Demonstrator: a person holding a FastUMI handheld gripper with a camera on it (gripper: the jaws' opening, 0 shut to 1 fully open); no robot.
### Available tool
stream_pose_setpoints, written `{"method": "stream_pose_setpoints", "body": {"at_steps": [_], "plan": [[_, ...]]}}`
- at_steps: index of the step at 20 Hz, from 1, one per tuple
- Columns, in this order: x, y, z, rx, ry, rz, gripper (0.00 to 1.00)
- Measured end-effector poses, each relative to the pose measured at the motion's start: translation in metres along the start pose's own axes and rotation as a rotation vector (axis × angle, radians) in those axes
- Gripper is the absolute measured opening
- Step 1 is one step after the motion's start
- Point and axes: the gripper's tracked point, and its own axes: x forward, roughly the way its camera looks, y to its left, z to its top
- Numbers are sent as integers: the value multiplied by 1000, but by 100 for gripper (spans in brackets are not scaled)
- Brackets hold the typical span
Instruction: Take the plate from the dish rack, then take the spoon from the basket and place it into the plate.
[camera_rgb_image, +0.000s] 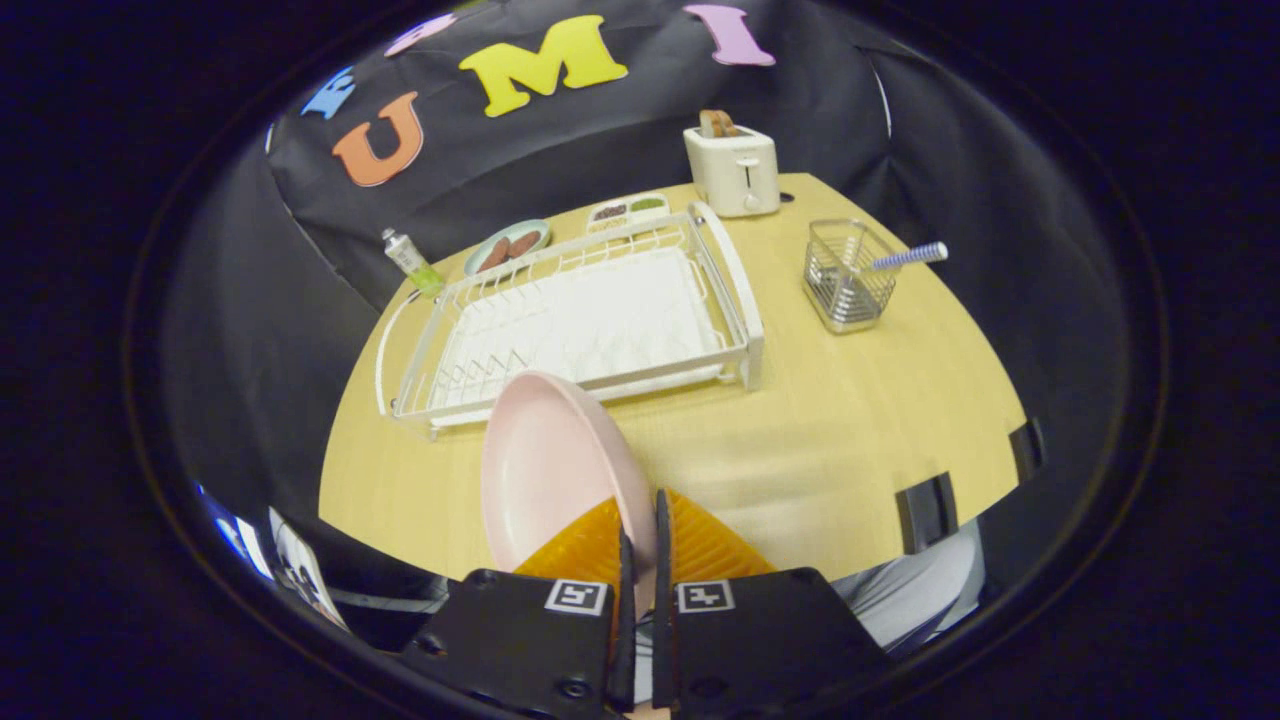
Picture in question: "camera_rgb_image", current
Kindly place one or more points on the white printed sheet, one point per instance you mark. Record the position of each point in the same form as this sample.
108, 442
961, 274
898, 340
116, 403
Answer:
300, 570

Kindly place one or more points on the light green plate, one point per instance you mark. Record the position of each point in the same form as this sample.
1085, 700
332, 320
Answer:
480, 268

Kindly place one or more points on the black table clamp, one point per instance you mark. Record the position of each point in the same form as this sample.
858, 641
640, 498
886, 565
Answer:
928, 512
1028, 450

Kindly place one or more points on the white toaster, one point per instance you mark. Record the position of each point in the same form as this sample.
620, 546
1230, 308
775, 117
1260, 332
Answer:
735, 175

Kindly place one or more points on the small green liquid bottle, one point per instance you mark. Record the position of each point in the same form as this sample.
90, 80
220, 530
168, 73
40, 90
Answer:
412, 262

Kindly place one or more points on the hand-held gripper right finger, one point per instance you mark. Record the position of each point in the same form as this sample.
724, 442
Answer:
760, 650

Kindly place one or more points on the brown sausage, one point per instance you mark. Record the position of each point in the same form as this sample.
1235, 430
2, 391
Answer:
494, 256
523, 244

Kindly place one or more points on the person's light grey clothing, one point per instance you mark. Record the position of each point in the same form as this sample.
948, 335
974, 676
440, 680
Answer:
910, 590

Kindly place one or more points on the pink plate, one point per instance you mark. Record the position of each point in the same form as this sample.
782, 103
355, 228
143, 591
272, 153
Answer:
550, 470

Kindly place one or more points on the black backdrop cloth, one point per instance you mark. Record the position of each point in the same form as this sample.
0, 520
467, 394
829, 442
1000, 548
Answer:
300, 330

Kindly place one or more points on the white divided condiment tray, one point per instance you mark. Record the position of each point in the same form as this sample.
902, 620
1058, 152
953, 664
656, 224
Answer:
628, 212

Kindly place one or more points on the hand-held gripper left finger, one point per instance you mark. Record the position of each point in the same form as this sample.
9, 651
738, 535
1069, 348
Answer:
520, 650

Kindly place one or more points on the brown toast slice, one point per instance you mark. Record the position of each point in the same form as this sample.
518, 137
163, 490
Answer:
718, 123

